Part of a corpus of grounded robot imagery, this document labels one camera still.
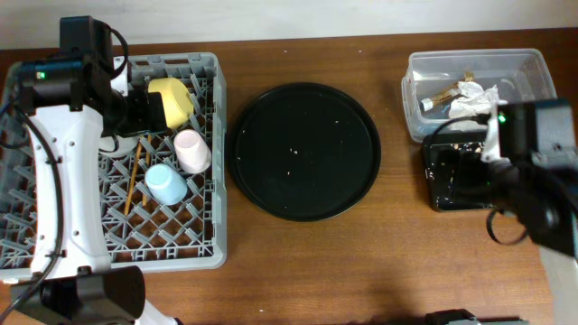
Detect grey plate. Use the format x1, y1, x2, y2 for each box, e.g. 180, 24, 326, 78
98, 136, 138, 158

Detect yellow bowl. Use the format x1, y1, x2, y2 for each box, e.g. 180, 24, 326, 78
148, 78, 194, 129

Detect pink cup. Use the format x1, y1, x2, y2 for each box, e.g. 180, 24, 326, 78
173, 129, 211, 174

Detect blue cup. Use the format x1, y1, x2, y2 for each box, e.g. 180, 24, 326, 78
144, 163, 188, 206

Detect wooden chopstick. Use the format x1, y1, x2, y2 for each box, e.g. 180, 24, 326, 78
142, 134, 152, 207
124, 140, 143, 216

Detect white tissue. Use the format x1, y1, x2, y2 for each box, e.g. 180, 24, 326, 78
448, 81, 507, 119

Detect peanut shells and rice scraps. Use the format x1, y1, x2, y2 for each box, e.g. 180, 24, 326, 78
422, 143, 488, 209

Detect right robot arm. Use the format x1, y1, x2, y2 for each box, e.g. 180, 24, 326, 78
421, 99, 577, 324

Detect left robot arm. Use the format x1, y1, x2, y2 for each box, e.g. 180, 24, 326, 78
10, 16, 172, 324

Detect grey dishwasher rack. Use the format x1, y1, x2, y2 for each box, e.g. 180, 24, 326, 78
1, 52, 227, 283

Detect round black tray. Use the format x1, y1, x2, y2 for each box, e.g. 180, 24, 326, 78
226, 82, 381, 222

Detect clear plastic storage bin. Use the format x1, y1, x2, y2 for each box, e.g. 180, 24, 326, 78
401, 49, 557, 143

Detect black rectangular tray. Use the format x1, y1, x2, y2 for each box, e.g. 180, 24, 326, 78
421, 131, 511, 212

